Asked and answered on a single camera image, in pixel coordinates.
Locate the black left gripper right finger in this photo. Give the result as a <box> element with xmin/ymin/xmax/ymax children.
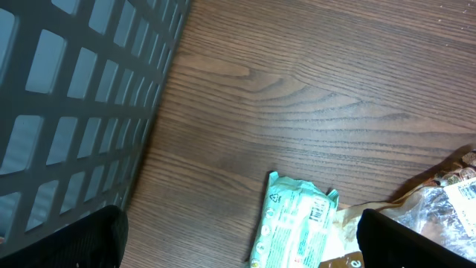
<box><xmin>356</xmin><ymin>208</ymin><xmax>475</xmax><ymax>268</ymax></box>

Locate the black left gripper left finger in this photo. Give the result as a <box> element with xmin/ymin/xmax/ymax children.
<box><xmin>1</xmin><ymin>205</ymin><xmax>129</xmax><ymax>268</ymax></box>

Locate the brown Panfree bread bag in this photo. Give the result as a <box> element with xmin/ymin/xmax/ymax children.
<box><xmin>321</xmin><ymin>151</ymin><xmax>475</xmax><ymax>267</ymax></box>

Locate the teal wet wipes pack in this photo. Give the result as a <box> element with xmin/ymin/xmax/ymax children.
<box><xmin>246</xmin><ymin>171</ymin><xmax>339</xmax><ymax>268</ymax></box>

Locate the grey plastic mesh basket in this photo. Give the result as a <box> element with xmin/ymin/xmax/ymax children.
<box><xmin>1</xmin><ymin>0</ymin><xmax>191</xmax><ymax>256</ymax></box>

